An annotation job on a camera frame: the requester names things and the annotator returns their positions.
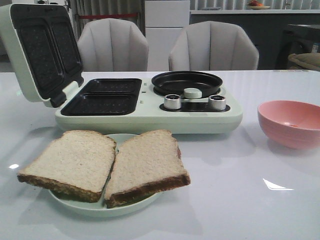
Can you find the dark kitchen counter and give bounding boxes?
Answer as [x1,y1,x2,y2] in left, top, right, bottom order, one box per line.
[190,9,320,70]

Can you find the left grey upholstered chair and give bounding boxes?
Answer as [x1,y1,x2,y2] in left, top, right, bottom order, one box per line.
[77,18,149,72]

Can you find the green sandwich maker lid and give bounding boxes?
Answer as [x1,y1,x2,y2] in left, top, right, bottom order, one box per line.
[0,3,84,108]

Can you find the left silver control knob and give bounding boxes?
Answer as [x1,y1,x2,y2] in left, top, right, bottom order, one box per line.
[163,94,182,110]

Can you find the right silver control knob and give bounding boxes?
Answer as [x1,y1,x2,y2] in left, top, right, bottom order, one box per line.
[208,95,227,111]

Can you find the olive cushion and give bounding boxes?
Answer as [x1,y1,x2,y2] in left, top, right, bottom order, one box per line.
[288,52,320,72]

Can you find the white cabinet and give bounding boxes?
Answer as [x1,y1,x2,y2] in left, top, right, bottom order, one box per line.
[144,0,190,72]

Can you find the green breakfast maker base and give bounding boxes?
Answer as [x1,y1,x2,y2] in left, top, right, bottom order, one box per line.
[55,78,243,134]

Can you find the silver control knob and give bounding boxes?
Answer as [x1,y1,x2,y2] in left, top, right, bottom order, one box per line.
[208,95,227,111]
[163,94,182,110]

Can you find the fruit plate on counter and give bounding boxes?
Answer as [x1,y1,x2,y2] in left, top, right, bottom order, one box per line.
[247,0,270,10]

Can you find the grey upholstered chair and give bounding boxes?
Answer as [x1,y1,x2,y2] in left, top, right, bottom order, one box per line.
[168,21,259,71]
[77,18,149,72]

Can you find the green pan handle knob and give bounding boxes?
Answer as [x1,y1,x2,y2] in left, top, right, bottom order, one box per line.
[183,87,202,99]

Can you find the black round frying pan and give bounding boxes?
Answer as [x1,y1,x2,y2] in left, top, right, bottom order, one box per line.
[151,71,223,98]

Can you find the red barrier tape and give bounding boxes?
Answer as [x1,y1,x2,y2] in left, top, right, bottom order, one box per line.
[78,12,139,20]

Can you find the pink bowl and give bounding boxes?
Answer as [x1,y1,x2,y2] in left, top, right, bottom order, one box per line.
[257,100,320,150]

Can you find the right grey upholstered chair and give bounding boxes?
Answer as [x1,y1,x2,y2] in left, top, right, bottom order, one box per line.
[168,21,259,71]

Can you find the bread slice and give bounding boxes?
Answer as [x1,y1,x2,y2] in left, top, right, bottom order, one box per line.
[17,130,116,203]
[104,129,191,208]

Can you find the green round plate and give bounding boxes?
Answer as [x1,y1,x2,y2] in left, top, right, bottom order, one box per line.
[47,133,165,218]

